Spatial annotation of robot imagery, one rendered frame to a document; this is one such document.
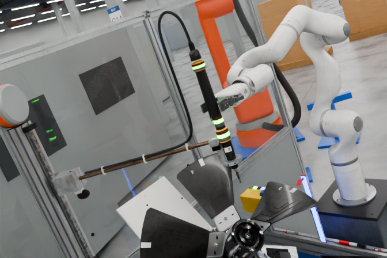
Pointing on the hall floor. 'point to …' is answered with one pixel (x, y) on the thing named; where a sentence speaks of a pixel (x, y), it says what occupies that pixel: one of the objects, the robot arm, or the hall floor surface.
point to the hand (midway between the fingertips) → (213, 106)
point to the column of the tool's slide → (46, 191)
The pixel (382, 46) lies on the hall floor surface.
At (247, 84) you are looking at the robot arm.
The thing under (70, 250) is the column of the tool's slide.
